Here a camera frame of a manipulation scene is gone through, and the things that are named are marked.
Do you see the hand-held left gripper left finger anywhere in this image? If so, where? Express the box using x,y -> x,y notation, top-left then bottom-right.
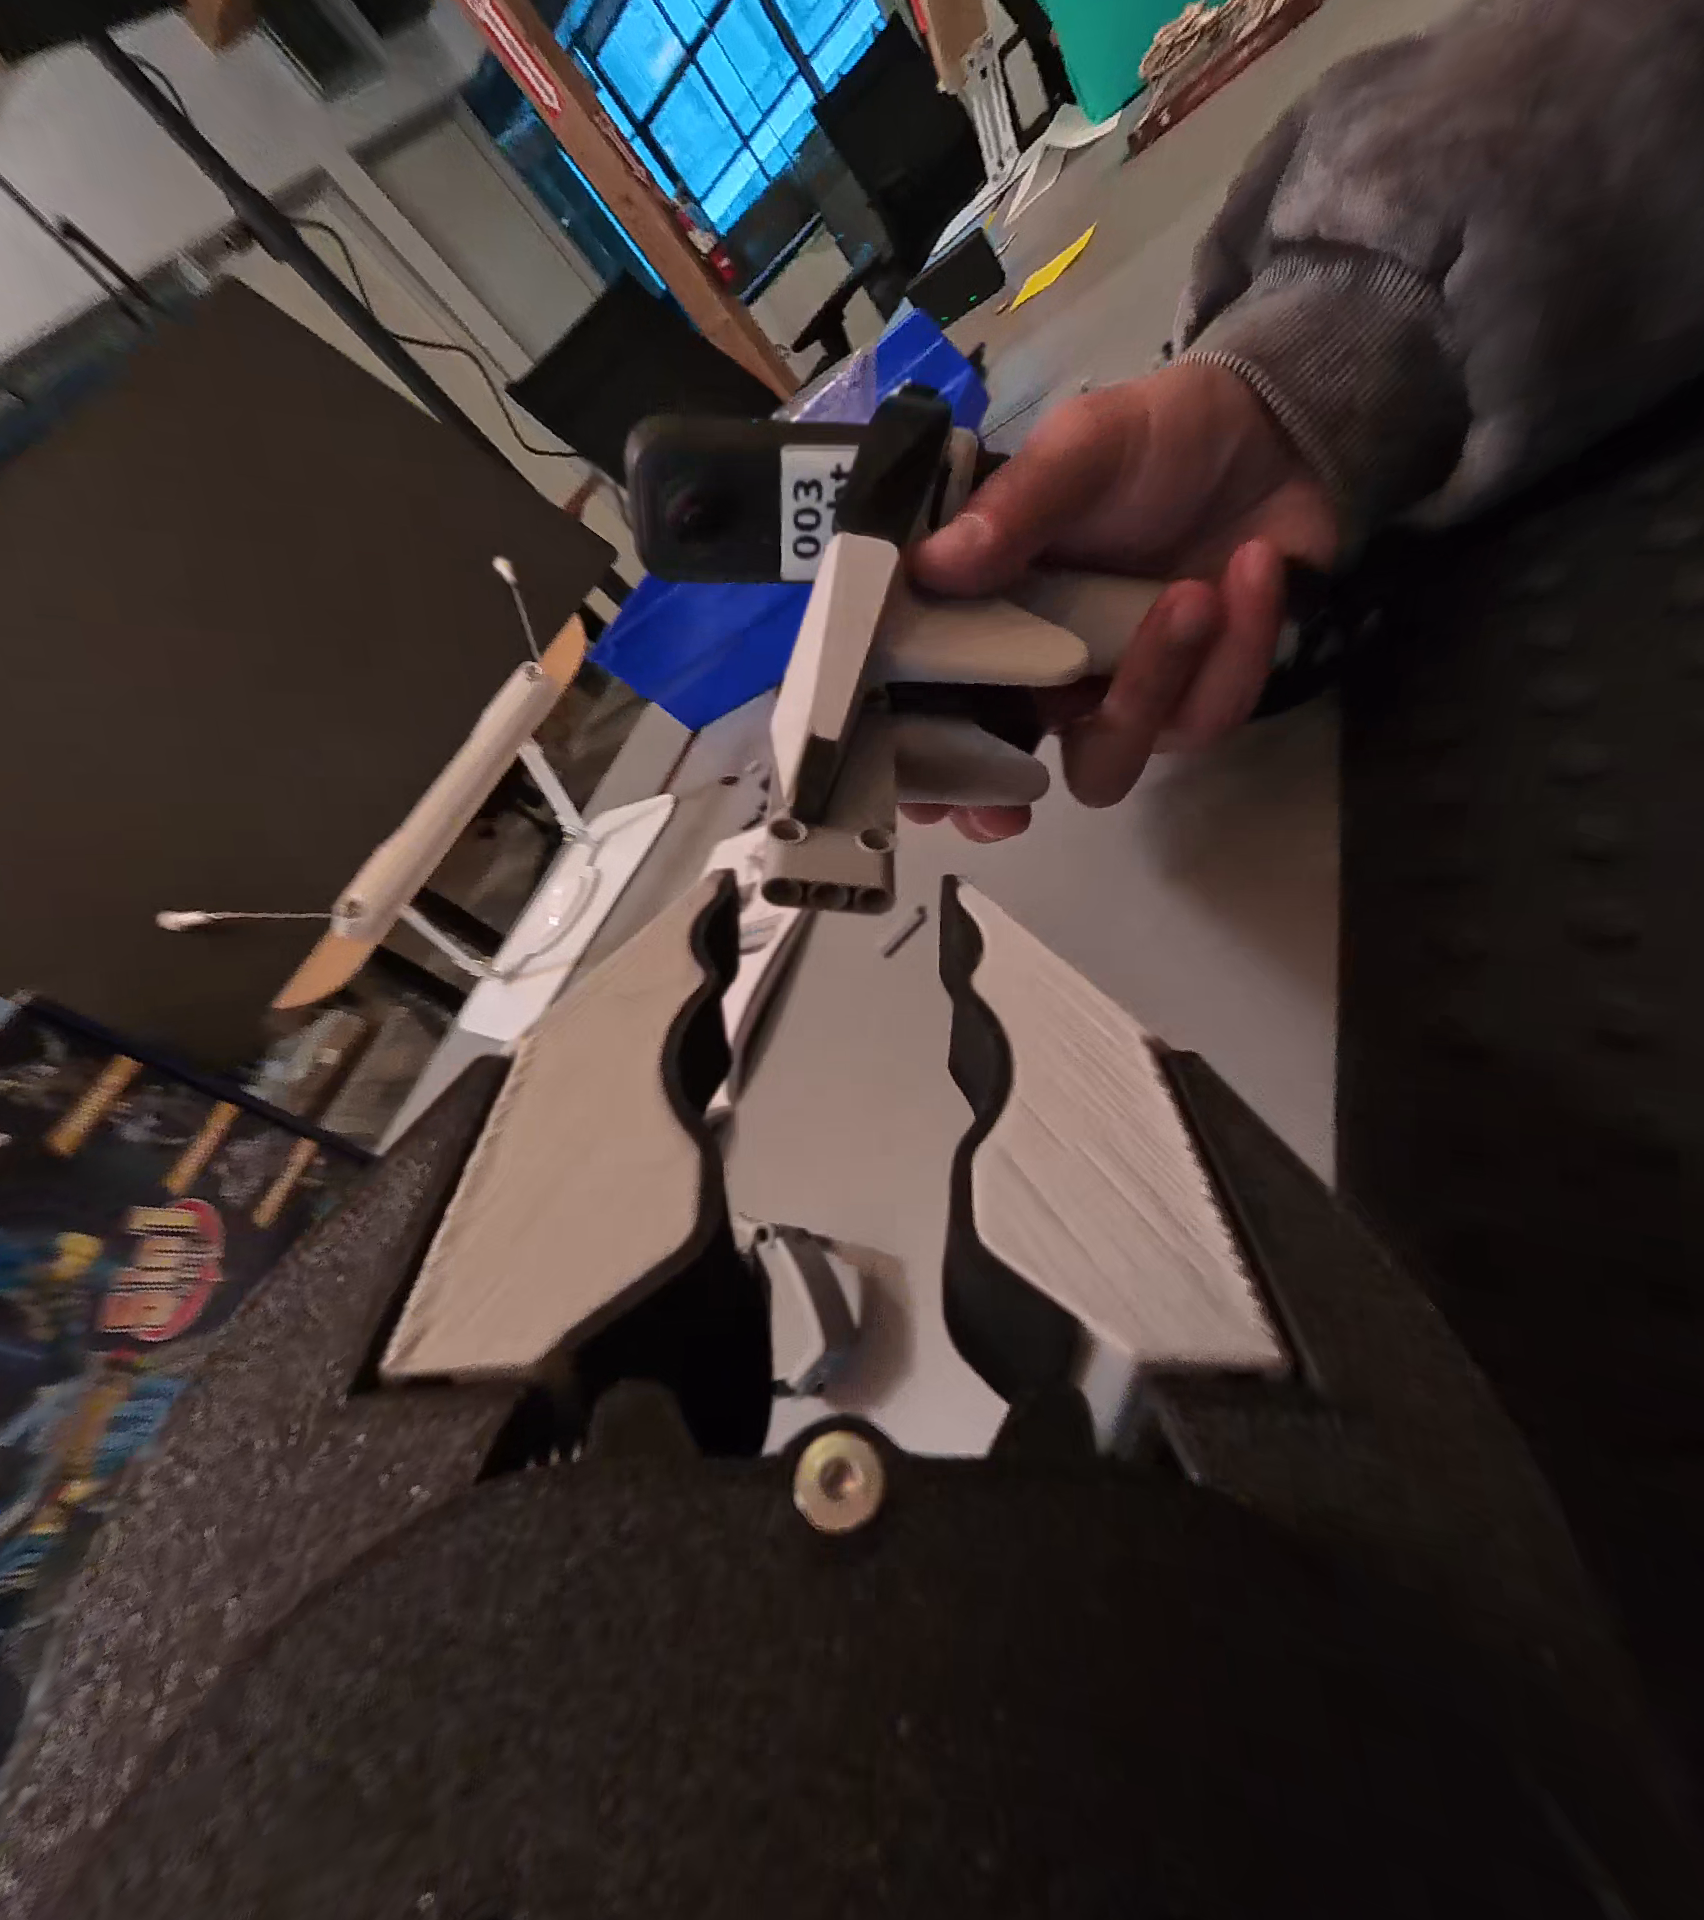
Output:
373,869 -> 779,1457

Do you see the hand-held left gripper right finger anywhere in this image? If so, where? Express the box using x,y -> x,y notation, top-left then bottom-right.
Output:
935,874 -> 1296,1441

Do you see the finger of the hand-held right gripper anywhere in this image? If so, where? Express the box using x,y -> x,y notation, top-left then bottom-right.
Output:
767,532 -> 901,827

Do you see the grey panel with holes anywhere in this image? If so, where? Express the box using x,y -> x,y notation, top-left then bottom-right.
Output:
757,704 -> 901,918

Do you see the person's right forearm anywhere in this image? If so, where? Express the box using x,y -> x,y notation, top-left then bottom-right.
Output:
1174,0 -> 1704,527

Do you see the grey desk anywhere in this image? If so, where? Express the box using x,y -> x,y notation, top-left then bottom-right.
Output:
386,0 -> 1349,1463

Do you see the person's right hand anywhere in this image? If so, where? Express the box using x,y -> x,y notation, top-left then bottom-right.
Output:
899,359 -> 1341,846

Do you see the blue plastic bin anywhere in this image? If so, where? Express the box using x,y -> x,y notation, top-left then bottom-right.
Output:
588,306 -> 995,738

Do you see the clear plastic bag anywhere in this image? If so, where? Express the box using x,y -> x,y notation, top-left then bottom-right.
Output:
776,352 -> 891,430

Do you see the small black device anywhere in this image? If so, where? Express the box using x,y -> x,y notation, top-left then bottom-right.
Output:
903,236 -> 1007,323

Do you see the large grid window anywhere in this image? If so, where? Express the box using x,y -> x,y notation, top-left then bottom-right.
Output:
551,0 -> 891,228

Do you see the yellow sticky note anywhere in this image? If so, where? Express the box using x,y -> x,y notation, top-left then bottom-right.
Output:
1007,224 -> 1097,312

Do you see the dark perforated foam pad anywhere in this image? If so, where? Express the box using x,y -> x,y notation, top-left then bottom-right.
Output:
1332,403 -> 1704,1920

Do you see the black tripod pole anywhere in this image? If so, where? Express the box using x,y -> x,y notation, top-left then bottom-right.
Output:
0,0 -> 493,438

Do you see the black and wood curved lamp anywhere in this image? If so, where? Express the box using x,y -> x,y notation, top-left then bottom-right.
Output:
925,0 -> 1080,182

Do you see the black divider panel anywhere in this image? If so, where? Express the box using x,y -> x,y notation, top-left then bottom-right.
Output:
0,276 -> 622,1073

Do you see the dark blue toy kit box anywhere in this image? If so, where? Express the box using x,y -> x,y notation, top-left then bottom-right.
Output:
0,990 -> 382,1878

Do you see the green tote bag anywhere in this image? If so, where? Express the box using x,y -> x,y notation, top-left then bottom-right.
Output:
1037,0 -> 1191,121

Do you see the wooden skeleton model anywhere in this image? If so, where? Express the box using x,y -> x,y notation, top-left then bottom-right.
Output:
1128,0 -> 1320,151

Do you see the wooden post with red sign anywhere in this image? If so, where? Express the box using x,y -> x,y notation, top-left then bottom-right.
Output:
462,0 -> 802,399

